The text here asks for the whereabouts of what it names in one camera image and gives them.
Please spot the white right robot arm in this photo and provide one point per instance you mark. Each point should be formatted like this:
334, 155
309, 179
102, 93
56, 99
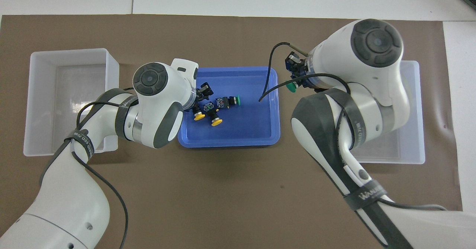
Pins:
372, 81

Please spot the yellow push button switch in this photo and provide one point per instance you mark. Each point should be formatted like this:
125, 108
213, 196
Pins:
199, 117
216, 122

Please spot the blue plastic tray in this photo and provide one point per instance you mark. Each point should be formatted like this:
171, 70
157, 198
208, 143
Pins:
253, 126

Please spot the translucent white plastic box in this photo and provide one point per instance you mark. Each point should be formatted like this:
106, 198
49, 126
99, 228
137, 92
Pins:
412, 130
44, 93

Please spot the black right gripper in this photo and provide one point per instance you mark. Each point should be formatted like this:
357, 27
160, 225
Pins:
305, 68

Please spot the green push button switch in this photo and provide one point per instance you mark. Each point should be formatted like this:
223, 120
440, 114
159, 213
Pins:
234, 101
292, 88

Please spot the brown paper mat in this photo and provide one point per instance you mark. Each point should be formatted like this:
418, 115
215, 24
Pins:
238, 189

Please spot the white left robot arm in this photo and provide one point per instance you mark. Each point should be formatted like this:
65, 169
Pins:
156, 104

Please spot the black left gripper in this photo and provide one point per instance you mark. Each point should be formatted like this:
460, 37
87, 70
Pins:
199, 96

